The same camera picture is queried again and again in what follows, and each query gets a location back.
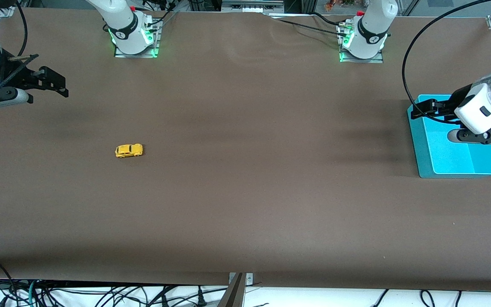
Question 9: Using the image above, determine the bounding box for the yellow toy beetle car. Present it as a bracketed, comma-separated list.
[115, 144, 144, 159]

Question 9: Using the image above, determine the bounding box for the teal plastic bin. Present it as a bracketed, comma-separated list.
[407, 94, 491, 179]

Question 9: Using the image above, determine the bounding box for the dark metal bar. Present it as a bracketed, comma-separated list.
[217, 273, 246, 307]

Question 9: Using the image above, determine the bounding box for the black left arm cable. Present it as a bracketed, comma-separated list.
[402, 0, 491, 125]

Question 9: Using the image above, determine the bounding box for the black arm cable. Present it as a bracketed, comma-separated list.
[14, 0, 29, 58]
[402, 0, 491, 125]

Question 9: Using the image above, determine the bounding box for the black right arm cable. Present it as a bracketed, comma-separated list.
[14, 0, 29, 58]

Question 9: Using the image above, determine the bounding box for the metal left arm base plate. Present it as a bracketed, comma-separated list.
[338, 25, 385, 64]

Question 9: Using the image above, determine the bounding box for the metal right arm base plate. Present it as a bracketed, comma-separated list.
[113, 20, 161, 58]

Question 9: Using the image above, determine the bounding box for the long black table cable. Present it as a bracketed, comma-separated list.
[270, 12, 350, 38]

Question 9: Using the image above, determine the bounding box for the aluminium frame rail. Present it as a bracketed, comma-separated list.
[221, 0, 285, 13]

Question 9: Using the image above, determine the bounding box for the small metal table bracket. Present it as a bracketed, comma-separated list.
[228, 272, 254, 284]

